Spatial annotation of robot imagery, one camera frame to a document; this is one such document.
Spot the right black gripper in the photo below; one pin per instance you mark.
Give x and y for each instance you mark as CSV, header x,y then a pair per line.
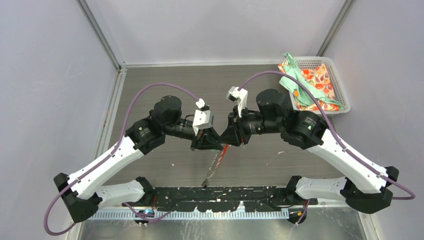
x,y
231,136

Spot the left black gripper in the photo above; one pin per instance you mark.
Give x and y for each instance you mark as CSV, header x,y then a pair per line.
x,y
205,139

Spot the red handled metal keyring holder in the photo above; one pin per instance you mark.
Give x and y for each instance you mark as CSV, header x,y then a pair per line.
x,y
214,165

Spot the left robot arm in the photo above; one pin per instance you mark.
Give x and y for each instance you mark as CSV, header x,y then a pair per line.
x,y
84,191

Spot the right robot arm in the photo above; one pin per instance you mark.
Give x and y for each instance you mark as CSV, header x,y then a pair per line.
x,y
364,186

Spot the green cloth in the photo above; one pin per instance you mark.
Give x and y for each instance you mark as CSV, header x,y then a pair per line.
x,y
298,86

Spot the orange patterned cloth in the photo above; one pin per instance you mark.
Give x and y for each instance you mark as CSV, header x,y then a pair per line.
x,y
318,79

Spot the white plastic basket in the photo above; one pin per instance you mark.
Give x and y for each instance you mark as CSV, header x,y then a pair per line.
x,y
320,76

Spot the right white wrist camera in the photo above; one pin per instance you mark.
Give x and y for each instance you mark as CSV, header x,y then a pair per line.
x,y
239,96

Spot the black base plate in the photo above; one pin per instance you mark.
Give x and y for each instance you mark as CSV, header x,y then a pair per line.
x,y
218,199

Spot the white slotted cable duct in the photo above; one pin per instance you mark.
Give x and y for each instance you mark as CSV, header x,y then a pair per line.
x,y
121,214

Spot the aluminium rail frame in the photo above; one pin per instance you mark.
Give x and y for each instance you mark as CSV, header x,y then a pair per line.
x,y
340,191

